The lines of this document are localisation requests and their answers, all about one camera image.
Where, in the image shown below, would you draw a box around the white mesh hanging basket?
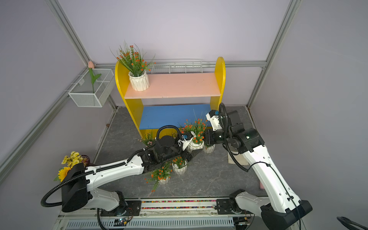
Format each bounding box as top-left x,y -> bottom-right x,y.
68,69 -> 115,108

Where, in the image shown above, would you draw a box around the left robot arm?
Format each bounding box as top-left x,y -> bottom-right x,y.
40,128 -> 196,213

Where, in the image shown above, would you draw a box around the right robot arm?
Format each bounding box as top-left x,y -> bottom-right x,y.
204,103 -> 312,230

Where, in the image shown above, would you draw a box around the pink plant right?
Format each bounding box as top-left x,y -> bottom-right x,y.
203,143 -> 216,153

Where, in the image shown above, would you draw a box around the pink artificial tulip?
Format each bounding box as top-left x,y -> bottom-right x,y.
88,61 -> 101,94

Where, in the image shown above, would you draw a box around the black cable bottom right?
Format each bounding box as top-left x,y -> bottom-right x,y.
336,216 -> 368,230

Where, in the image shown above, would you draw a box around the beige gardening glove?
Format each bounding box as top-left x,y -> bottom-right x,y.
228,145 -> 249,166

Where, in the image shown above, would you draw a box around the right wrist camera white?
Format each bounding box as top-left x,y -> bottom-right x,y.
206,110 -> 222,131

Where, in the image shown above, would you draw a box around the yellow sunflower bouquet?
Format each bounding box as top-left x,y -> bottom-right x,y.
54,151 -> 90,182

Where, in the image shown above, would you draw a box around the pink plant far left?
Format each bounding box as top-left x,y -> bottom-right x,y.
141,131 -> 156,147

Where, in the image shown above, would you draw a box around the pink plant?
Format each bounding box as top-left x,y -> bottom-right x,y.
141,131 -> 156,147
203,143 -> 216,153

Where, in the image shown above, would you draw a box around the orange plant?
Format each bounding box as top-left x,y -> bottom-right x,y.
172,156 -> 187,175
116,42 -> 156,92
180,118 -> 207,152
145,163 -> 172,192

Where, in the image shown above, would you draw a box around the yellow rack pink blue shelves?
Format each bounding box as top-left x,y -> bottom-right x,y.
115,57 -> 226,138

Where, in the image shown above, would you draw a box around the purple garden trowel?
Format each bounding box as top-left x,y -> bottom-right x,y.
259,181 -> 265,190

